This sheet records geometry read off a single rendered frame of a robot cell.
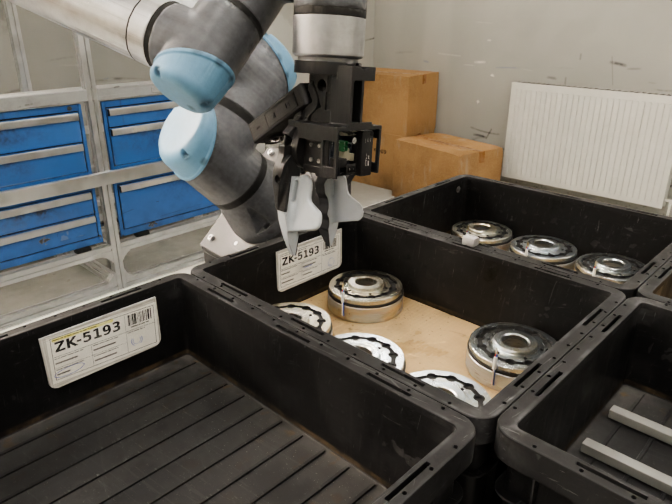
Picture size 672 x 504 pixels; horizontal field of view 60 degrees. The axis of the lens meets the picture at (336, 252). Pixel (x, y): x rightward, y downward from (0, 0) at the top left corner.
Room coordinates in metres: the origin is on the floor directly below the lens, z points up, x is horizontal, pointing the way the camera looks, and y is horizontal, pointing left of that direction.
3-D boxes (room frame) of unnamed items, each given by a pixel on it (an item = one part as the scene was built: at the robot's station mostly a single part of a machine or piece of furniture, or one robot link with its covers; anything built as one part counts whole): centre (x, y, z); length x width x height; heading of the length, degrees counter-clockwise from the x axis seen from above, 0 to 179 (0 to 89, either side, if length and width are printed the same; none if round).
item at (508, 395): (0.59, -0.07, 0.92); 0.40 x 0.30 x 0.02; 46
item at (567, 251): (0.86, -0.33, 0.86); 0.10 x 0.10 x 0.01
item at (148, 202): (2.55, 0.65, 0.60); 0.72 x 0.03 x 0.56; 136
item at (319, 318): (0.62, 0.06, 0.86); 0.10 x 0.10 x 0.01
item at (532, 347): (0.57, -0.20, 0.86); 0.05 x 0.05 x 0.01
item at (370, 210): (0.81, -0.28, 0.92); 0.40 x 0.30 x 0.02; 46
